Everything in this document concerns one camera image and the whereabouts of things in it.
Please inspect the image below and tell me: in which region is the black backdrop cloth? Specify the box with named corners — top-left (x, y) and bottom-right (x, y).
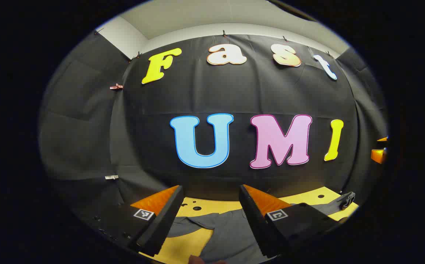
top-left (38, 33), bottom-right (389, 220)

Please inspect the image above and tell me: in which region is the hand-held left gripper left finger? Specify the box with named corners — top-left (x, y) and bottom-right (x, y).
top-left (75, 185), bottom-right (185, 257)

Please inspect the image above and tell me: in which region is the grey button shirt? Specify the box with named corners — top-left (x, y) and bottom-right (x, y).
top-left (165, 201), bottom-right (347, 264)

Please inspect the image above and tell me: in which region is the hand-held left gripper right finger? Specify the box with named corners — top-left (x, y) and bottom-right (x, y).
top-left (239, 184), bottom-right (341, 259)

